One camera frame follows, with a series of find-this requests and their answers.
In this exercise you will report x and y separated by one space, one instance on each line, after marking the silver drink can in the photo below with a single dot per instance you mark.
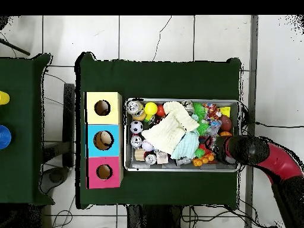
136 141

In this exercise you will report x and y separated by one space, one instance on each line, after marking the yellow plastic cup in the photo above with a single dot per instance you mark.
3 97

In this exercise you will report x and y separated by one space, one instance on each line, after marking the black upright panel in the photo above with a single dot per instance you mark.
69 123

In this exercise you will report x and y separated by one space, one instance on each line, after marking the grey stand base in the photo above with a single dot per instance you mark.
54 178

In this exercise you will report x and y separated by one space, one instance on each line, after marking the light blue knitted cloth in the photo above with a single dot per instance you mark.
187 146

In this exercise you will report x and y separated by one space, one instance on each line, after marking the blue plastic cup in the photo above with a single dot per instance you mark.
4 137

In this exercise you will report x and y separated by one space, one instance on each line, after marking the brown mini football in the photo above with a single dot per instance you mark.
225 123

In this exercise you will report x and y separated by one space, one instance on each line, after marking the yellow tennis ball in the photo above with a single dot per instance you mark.
151 108

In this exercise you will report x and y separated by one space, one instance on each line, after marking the wooden box with three holes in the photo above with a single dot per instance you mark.
111 147

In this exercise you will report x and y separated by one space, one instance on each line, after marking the cream knitted cloth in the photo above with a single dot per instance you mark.
168 133

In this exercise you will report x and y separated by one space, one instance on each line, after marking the shallow mesh bin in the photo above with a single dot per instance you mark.
166 167

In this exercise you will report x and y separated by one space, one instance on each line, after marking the orange mini basketball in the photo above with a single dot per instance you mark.
225 133

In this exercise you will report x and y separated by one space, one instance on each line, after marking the printed drink can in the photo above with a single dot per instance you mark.
135 107

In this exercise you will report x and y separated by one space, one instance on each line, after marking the dark green tablecloth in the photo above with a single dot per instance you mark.
19 166
161 80

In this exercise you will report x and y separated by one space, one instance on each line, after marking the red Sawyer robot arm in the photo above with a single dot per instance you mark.
280 163

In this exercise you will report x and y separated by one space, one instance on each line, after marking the black and white soccer ball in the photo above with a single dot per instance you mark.
136 127

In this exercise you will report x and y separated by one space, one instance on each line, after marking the dark thin rod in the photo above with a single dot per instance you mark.
16 48

